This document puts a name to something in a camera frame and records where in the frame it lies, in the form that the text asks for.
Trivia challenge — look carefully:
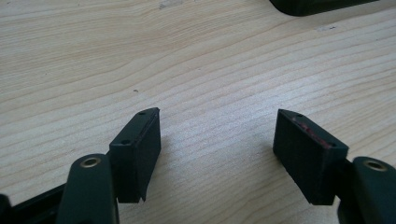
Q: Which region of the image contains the black flat object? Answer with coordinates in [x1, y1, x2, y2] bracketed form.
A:
[269, 0, 379, 17]

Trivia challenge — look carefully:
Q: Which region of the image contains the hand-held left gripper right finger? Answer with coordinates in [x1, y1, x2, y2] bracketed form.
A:
[272, 108, 396, 224]

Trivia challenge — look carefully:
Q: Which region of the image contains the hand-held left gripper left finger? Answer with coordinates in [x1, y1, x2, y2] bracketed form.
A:
[55, 106, 163, 224]

